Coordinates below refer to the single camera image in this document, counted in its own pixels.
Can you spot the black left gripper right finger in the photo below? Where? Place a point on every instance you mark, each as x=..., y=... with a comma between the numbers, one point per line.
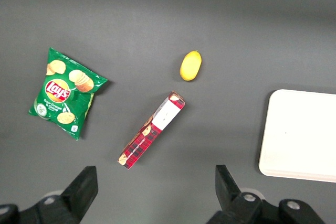
x=231, y=197

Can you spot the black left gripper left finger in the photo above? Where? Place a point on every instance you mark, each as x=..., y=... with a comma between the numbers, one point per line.
x=78, y=195

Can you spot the red plaid cookie box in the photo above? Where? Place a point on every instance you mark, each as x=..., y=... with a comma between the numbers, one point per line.
x=141, y=140

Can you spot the cream plastic tray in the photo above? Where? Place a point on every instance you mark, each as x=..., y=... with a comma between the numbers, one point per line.
x=299, y=134

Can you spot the green Lay's chips bag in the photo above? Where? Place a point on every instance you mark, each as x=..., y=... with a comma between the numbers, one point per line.
x=60, y=95

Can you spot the yellow lemon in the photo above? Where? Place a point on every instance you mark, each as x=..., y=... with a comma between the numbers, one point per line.
x=190, y=66

